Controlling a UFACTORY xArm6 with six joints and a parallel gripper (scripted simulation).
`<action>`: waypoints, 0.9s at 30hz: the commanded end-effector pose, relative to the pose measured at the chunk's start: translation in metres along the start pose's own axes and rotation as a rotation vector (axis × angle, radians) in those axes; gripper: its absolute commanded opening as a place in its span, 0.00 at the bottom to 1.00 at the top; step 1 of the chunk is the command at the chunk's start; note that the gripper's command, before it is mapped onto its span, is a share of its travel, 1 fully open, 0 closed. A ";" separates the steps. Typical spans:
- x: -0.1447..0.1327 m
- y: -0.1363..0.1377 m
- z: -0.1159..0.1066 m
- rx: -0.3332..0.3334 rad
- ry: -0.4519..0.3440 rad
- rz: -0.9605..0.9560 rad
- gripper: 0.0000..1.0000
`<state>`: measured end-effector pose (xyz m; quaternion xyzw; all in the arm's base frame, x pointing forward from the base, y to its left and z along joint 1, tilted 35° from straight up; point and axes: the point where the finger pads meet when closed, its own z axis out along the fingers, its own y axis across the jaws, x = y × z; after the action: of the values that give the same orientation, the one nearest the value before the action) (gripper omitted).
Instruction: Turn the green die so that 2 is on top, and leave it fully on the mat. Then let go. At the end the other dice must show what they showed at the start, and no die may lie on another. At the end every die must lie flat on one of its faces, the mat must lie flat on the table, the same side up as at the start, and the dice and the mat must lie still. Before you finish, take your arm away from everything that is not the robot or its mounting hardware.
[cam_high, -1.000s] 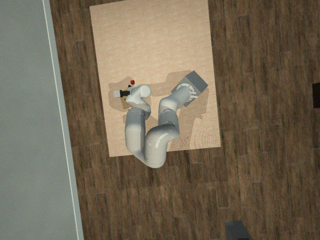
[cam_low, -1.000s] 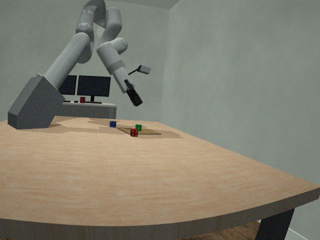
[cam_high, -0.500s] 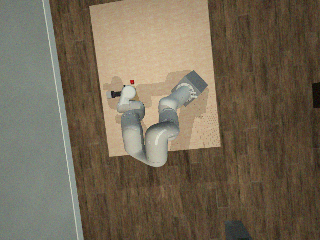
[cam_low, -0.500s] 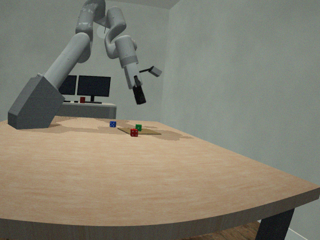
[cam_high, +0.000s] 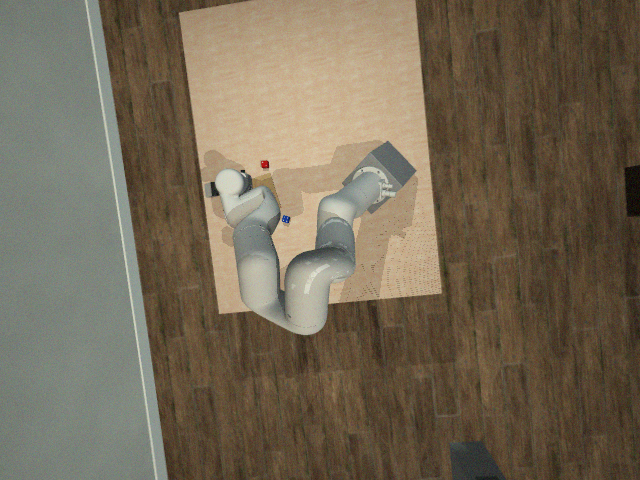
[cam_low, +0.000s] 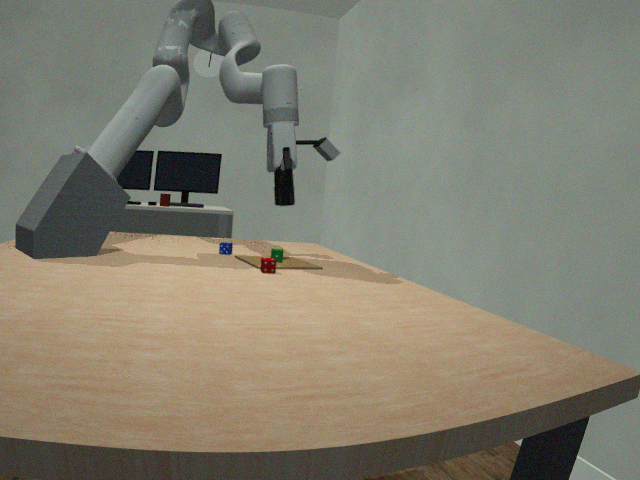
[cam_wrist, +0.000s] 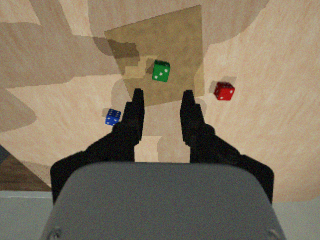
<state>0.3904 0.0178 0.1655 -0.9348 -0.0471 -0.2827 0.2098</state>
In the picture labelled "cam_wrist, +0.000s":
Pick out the green die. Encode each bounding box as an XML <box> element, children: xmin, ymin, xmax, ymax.
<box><xmin>152</xmin><ymin>60</ymin><xmax>170</xmax><ymax>82</ymax></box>

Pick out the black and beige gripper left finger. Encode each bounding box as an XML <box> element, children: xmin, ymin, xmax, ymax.
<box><xmin>50</xmin><ymin>88</ymin><xmax>145</xmax><ymax>206</ymax></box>

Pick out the tan square mat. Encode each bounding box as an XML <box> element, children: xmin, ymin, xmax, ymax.
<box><xmin>104</xmin><ymin>5</ymin><xmax>204</xmax><ymax>107</ymax></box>

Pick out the red die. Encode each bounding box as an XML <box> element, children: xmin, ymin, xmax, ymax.
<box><xmin>214</xmin><ymin>82</ymin><xmax>235</xmax><ymax>101</ymax></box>

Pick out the blue die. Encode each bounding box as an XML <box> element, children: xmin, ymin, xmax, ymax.
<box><xmin>105</xmin><ymin>109</ymin><xmax>121</xmax><ymax>126</ymax></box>

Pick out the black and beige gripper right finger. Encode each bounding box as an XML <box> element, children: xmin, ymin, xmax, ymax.
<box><xmin>180</xmin><ymin>90</ymin><xmax>274</xmax><ymax>205</ymax></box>

